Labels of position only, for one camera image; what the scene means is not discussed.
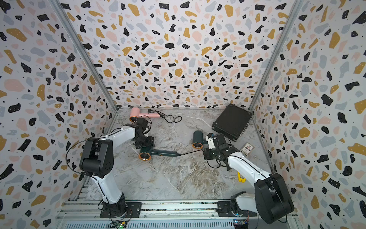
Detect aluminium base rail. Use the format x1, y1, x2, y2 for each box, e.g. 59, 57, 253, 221
55, 200, 302, 229

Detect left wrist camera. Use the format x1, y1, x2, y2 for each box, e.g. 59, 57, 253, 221
134, 117, 152, 134

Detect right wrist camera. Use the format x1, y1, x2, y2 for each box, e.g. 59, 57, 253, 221
206, 135, 216, 149

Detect pink hair dryer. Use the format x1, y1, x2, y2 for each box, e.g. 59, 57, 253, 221
129, 107, 161, 122

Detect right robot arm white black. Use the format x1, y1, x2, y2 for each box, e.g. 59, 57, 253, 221
206, 133, 295, 224

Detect black cord of pink dryer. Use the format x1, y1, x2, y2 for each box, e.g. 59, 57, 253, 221
147, 108, 183, 124

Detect small card box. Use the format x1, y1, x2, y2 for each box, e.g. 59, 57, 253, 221
240, 142, 254, 156

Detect yellow triangular plastic piece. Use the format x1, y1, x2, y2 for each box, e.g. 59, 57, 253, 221
237, 172, 246, 183

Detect green circuit board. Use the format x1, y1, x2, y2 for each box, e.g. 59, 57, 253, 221
111, 221, 128, 229

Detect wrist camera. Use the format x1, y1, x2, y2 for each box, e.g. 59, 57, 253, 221
134, 117, 152, 134
206, 135, 216, 149

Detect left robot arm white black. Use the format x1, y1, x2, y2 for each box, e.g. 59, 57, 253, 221
80, 126, 154, 218

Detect green hair dryer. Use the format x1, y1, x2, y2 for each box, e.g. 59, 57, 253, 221
192, 130, 208, 149
138, 147, 180, 161

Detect black case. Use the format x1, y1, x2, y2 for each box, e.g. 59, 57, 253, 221
212, 104, 252, 142

